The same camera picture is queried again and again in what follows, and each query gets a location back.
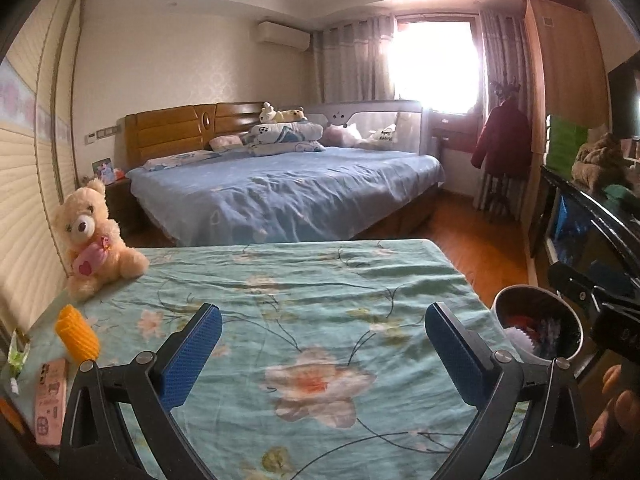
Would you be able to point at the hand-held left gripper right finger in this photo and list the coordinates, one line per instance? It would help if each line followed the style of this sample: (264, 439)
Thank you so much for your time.
(452, 355)

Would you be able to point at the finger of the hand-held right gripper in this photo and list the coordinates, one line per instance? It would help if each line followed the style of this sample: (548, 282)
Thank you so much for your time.
(575, 285)

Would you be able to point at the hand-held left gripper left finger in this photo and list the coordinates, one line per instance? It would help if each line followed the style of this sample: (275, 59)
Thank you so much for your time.
(192, 360)

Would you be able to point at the blue white wrapper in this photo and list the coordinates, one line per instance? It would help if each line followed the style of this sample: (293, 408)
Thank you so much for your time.
(550, 335)

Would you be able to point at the red white carton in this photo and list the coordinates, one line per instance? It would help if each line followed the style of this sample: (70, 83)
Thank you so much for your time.
(520, 321)

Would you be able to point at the person's right hand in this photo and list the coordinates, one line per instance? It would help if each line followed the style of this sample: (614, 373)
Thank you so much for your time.
(617, 410)

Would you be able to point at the teal floral bed sheet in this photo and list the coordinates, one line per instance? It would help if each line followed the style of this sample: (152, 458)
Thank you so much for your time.
(300, 310)

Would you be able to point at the brown plush toy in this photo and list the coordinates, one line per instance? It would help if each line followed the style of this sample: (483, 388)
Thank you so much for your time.
(600, 160)

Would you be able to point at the green box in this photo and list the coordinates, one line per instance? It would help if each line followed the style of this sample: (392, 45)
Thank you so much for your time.
(567, 142)

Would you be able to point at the pink phone case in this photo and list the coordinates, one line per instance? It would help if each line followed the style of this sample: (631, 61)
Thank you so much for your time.
(50, 400)

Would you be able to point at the cream teddy bear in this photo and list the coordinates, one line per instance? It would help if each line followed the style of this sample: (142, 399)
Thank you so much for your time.
(92, 240)

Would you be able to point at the wooden nightstand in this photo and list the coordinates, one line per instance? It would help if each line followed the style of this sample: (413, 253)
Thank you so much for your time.
(120, 207)

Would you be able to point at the green plastic packet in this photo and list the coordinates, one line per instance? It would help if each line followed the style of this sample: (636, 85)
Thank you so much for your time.
(19, 355)

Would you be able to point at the bed with blue sheet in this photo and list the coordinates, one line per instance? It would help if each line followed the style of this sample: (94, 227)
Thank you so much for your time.
(290, 195)

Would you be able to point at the black television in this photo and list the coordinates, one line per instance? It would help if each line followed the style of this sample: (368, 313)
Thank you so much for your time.
(627, 100)

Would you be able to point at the desk under window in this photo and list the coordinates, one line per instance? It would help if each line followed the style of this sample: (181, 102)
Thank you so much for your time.
(455, 132)

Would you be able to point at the flat blue print pillow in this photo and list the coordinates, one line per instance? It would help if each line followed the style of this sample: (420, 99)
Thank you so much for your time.
(180, 160)

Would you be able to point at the pink pillow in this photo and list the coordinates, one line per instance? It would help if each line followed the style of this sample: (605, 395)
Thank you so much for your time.
(227, 142)

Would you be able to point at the tall wooden cabinet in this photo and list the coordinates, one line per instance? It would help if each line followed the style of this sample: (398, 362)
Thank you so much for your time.
(565, 60)

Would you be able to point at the wooden headboard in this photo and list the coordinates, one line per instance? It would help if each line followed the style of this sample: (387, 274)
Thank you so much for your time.
(170, 132)

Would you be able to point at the white sliding wardrobe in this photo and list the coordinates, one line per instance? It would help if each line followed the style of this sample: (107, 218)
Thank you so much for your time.
(30, 185)

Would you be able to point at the cartoon print pillow stack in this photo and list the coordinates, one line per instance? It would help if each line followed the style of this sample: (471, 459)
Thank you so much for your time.
(285, 135)

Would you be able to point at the pink plush toy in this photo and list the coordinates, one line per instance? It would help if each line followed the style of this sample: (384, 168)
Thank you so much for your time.
(342, 135)

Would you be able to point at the red coat on rack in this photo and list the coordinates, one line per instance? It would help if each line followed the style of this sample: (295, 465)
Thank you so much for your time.
(500, 50)

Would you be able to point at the white plush toy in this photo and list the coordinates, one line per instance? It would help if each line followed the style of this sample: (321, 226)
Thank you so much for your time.
(267, 112)

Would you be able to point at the window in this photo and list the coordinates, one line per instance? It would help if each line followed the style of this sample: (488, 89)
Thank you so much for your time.
(435, 65)

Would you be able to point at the yellow plush toy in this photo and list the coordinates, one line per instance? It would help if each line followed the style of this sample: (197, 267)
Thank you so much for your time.
(290, 114)

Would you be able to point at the grey curtain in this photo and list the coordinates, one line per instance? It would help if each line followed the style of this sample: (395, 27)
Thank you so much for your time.
(355, 60)

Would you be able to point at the white air conditioner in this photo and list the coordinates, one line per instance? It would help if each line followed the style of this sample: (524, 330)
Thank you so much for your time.
(282, 35)

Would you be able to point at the photo frame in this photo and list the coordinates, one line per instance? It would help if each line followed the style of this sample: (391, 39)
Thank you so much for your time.
(102, 170)

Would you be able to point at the grey bed guard rail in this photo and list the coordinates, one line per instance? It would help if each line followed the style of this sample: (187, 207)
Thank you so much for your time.
(390, 127)

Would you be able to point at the wall switch panel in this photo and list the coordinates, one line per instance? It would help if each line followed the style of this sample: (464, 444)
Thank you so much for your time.
(102, 134)

